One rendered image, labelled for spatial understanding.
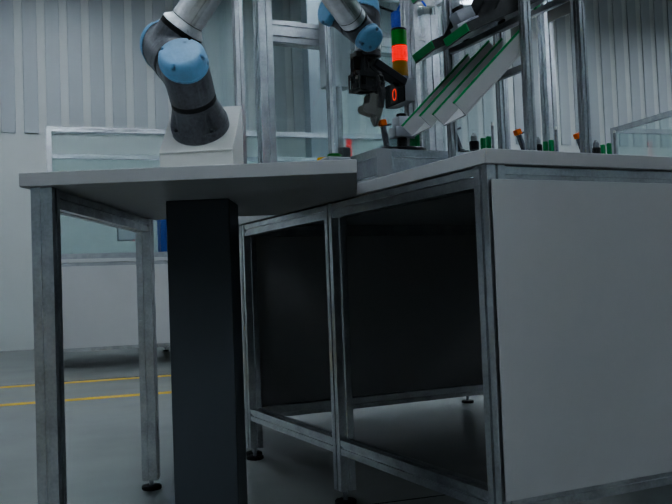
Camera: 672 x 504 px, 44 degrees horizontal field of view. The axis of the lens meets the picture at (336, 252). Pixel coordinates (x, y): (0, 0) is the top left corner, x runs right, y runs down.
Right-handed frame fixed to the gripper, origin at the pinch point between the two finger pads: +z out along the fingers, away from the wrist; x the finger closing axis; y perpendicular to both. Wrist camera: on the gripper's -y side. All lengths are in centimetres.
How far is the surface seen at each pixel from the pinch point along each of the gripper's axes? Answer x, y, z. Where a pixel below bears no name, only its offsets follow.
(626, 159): 75, -19, 22
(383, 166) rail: 17.0, 8.1, 15.6
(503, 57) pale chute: 50, -7, -6
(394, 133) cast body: 1.3, -4.8, 3.3
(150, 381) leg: -47, 56, 74
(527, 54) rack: 54, -11, -6
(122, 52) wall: -786, -93, -245
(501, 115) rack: 21.1, -28.1, 0.7
